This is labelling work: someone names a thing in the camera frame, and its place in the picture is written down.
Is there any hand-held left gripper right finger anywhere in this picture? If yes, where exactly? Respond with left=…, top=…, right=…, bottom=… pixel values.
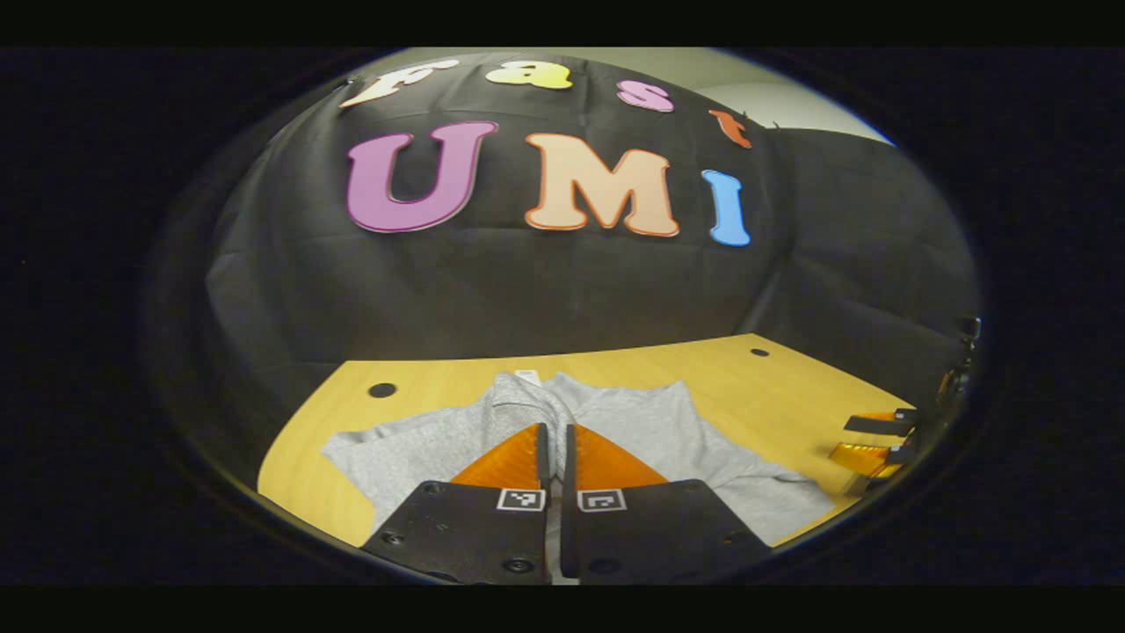
left=561, top=423, right=774, bottom=586

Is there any gray sweatshirt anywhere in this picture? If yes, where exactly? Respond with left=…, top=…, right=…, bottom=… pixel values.
left=321, top=369, right=838, bottom=548

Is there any black backdrop cloth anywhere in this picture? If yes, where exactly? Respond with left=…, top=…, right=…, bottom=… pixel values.
left=145, top=48, right=983, bottom=467

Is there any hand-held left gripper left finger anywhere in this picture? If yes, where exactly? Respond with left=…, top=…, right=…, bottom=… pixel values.
left=360, top=422, right=553, bottom=586

